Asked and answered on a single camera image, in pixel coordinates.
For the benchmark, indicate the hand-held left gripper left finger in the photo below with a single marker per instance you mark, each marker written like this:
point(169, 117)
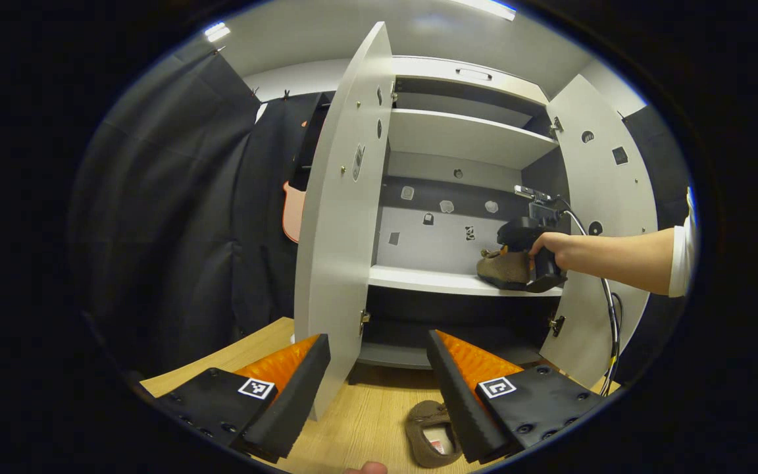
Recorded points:
point(297, 401)

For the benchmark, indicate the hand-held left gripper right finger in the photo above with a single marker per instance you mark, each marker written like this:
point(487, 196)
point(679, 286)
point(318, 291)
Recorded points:
point(454, 395)

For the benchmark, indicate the brown fuzzy shoe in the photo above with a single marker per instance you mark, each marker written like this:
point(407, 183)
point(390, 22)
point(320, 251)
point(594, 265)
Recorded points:
point(504, 268)
point(422, 421)

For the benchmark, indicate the white shoe cabinet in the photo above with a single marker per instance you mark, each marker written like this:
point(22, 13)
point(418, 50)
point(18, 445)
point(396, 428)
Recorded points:
point(458, 135)

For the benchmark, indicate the black backdrop cloth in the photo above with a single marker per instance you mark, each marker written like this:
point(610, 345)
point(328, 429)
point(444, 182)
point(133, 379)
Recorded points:
point(168, 230)
point(662, 171)

